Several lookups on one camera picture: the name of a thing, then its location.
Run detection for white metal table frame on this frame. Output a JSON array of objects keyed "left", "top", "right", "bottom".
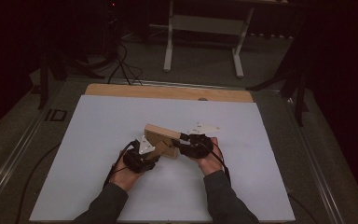
[{"left": 162, "top": 0, "right": 290, "bottom": 78}]

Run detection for person's left hand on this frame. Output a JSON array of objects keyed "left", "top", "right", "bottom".
[{"left": 109, "top": 150, "right": 147, "bottom": 192}]

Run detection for black metal stand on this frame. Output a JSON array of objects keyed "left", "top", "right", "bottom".
[
  {"left": 36, "top": 52, "right": 105, "bottom": 110},
  {"left": 246, "top": 31, "right": 310, "bottom": 127}
]

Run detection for long black floor cable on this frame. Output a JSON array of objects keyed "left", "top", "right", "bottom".
[{"left": 13, "top": 143, "right": 62, "bottom": 224}]

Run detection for black rectangular bracket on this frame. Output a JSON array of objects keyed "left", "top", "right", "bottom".
[{"left": 44, "top": 108, "right": 68, "bottom": 123}]

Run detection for metal floor rail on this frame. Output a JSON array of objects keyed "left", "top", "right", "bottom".
[
  {"left": 0, "top": 106, "right": 49, "bottom": 213},
  {"left": 281, "top": 96, "right": 346, "bottom": 224}
]

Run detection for person's right hand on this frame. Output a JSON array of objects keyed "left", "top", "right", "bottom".
[{"left": 195, "top": 136, "right": 225, "bottom": 176}]

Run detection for large white sheet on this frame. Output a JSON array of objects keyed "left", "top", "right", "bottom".
[{"left": 29, "top": 94, "right": 296, "bottom": 222}]

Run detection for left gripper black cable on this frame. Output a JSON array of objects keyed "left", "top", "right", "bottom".
[{"left": 103, "top": 139, "right": 139, "bottom": 188}]

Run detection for dark rack with red light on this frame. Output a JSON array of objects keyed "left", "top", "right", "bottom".
[{"left": 103, "top": 0, "right": 122, "bottom": 60}]

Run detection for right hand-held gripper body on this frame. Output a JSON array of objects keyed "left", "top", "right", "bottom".
[{"left": 178, "top": 122, "right": 222, "bottom": 160}]

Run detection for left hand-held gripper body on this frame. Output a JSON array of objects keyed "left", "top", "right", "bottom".
[{"left": 122, "top": 134, "right": 157, "bottom": 175}]

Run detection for black floor cables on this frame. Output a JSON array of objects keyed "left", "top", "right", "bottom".
[{"left": 106, "top": 43, "right": 144, "bottom": 87}]

